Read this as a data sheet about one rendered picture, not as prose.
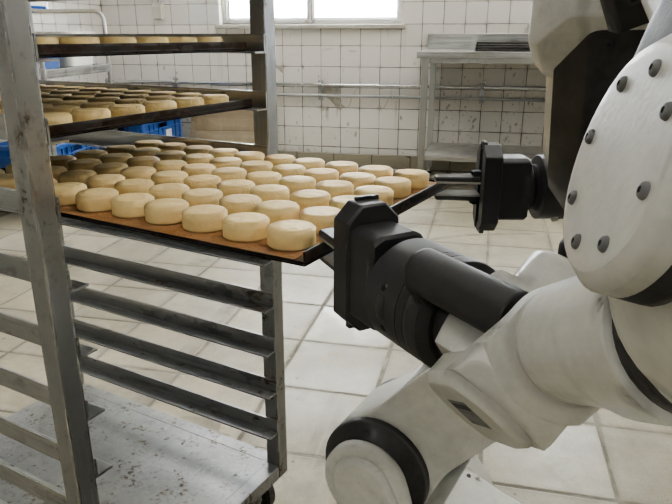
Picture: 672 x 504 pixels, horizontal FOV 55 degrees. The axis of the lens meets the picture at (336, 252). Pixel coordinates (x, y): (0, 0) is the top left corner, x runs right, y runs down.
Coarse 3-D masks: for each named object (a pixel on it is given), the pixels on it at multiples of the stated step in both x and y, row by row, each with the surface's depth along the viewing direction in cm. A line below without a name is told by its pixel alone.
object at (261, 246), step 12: (84, 216) 75; (96, 216) 75; (108, 216) 75; (144, 228) 71; (156, 228) 71; (168, 228) 71; (180, 228) 71; (204, 240) 67; (216, 240) 67; (228, 240) 67; (264, 240) 67; (264, 252) 63; (276, 252) 63; (288, 252) 63; (300, 252) 63
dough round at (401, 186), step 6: (378, 180) 85; (384, 180) 85; (390, 180) 85; (396, 180) 85; (402, 180) 85; (408, 180) 86; (390, 186) 84; (396, 186) 84; (402, 186) 84; (408, 186) 84; (396, 192) 84; (402, 192) 84; (408, 192) 85; (396, 198) 84
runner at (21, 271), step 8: (0, 256) 83; (8, 256) 82; (16, 256) 82; (0, 264) 84; (8, 264) 83; (16, 264) 82; (24, 264) 81; (0, 272) 84; (8, 272) 84; (16, 272) 83; (24, 272) 82; (72, 280) 81; (72, 288) 79; (80, 288) 79
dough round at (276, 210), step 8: (272, 200) 75; (280, 200) 75; (288, 200) 75; (256, 208) 72; (264, 208) 72; (272, 208) 72; (280, 208) 72; (288, 208) 72; (296, 208) 72; (272, 216) 71; (280, 216) 71; (288, 216) 71; (296, 216) 72
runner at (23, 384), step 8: (0, 368) 91; (0, 376) 92; (8, 376) 91; (16, 376) 90; (24, 376) 89; (0, 384) 93; (8, 384) 91; (16, 384) 90; (24, 384) 89; (32, 384) 88; (40, 384) 87; (24, 392) 90; (32, 392) 89; (40, 392) 88; (48, 392) 87; (40, 400) 88; (48, 400) 87; (88, 408) 84; (96, 408) 86; (104, 408) 86; (88, 416) 84
